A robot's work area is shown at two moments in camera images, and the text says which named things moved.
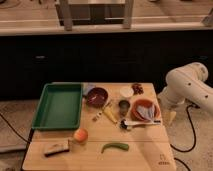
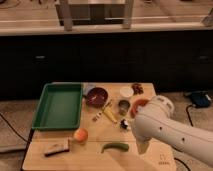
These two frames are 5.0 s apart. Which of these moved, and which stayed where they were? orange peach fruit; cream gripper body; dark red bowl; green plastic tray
Moved: cream gripper body
Stayed: dark red bowl; green plastic tray; orange peach fruit
